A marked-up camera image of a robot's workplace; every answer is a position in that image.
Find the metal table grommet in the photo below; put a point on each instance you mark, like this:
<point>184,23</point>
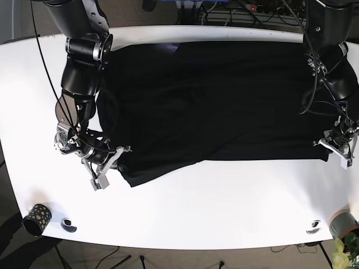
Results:
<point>314,227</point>
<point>67,225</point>

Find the left metal table grommet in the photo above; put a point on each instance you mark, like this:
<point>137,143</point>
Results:
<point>67,225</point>

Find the right metal table grommet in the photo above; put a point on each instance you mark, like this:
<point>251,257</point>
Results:
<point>314,227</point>

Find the black floral cup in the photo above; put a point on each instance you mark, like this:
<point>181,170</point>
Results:
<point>37,219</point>

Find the grey plant pot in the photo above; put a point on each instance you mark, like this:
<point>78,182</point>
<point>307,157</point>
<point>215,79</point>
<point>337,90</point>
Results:
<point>342,223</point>

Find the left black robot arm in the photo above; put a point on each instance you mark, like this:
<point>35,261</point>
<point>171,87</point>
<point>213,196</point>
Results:
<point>325,35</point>

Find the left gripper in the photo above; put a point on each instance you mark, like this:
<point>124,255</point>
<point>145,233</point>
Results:
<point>341,140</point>

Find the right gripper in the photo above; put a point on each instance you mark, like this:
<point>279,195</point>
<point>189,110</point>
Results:
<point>98,162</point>

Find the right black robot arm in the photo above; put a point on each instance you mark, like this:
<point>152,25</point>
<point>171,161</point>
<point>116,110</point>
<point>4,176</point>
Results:
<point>88,45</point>

